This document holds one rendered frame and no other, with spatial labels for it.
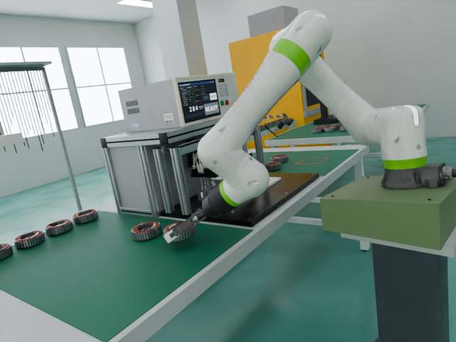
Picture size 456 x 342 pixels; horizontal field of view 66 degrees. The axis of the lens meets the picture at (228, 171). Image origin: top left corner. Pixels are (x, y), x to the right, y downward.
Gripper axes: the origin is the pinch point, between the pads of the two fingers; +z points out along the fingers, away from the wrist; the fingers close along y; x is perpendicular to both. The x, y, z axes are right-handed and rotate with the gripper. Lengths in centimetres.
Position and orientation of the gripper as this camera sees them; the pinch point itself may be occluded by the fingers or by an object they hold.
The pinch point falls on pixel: (180, 229)
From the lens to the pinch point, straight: 122.4
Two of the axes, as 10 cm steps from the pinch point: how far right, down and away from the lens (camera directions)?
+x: 5.7, 8.2, -0.8
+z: -6.6, 5.2, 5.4
